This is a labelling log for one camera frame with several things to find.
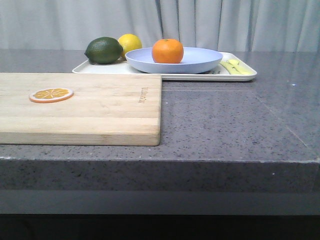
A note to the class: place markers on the orange fruit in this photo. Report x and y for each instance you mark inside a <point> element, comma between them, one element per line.
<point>167,51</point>

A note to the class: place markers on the light blue plate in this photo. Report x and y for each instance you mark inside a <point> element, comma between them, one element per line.
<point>195,61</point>

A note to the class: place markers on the cream white tray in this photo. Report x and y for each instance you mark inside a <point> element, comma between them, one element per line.
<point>217,74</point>

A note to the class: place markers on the wooden cutting board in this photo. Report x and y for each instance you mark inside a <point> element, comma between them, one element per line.
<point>106,109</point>

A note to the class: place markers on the yellow lemon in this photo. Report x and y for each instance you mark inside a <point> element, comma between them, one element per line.
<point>129,42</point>

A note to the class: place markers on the yellow plastic fork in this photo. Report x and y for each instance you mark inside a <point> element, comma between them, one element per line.
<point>229,67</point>

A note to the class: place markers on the dark green lime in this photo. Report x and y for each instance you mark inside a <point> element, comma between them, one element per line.
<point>103,50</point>

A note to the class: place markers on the yellow plastic spoon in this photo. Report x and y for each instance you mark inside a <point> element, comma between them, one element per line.
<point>236,64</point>

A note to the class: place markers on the orange slice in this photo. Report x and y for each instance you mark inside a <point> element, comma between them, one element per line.
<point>51,95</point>

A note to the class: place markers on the grey curtain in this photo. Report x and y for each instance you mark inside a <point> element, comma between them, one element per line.
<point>224,25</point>

